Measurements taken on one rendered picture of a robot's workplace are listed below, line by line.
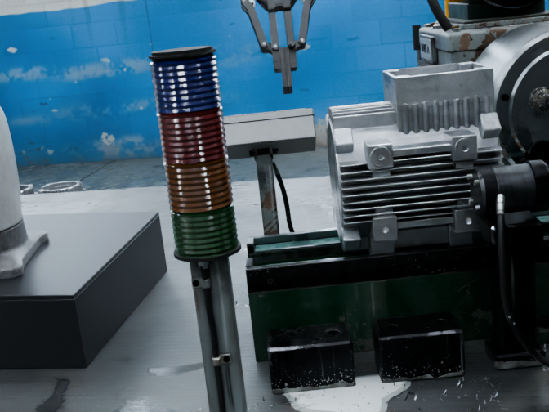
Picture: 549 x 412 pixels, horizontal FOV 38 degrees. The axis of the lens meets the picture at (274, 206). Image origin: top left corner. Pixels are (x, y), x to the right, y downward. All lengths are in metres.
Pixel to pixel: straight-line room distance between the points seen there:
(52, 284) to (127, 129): 5.98
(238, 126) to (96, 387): 0.45
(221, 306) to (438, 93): 0.40
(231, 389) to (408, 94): 0.42
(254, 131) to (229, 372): 0.54
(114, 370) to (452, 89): 0.57
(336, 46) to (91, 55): 2.11
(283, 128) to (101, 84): 5.90
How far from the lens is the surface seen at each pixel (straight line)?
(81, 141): 7.25
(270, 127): 1.24
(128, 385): 1.04
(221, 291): 0.75
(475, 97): 1.00
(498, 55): 1.35
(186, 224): 0.72
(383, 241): 1.01
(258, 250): 1.10
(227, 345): 0.77
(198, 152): 0.70
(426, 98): 0.99
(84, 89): 7.16
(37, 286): 1.13
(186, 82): 0.69
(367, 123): 1.00
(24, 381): 1.12
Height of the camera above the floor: 1.25
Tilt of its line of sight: 15 degrees down
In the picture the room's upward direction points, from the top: 6 degrees counter-clockwise
